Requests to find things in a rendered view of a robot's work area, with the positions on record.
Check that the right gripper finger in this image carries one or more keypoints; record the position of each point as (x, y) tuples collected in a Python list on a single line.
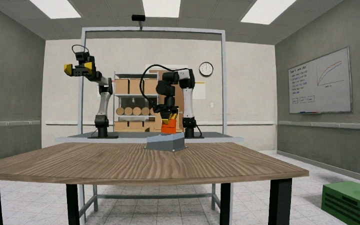
[(68, 68), (88, 67)]

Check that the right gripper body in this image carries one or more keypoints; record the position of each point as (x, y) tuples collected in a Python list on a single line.
[(80, 70)]

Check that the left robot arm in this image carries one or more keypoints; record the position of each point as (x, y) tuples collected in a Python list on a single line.
[(164, 87)]

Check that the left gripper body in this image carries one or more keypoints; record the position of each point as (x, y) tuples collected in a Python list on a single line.
[(168, 108)]

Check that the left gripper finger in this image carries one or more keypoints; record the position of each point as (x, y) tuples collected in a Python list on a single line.
[(173, 116), (166, 121)]

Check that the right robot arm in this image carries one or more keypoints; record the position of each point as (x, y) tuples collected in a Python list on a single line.
[(105, 91)]

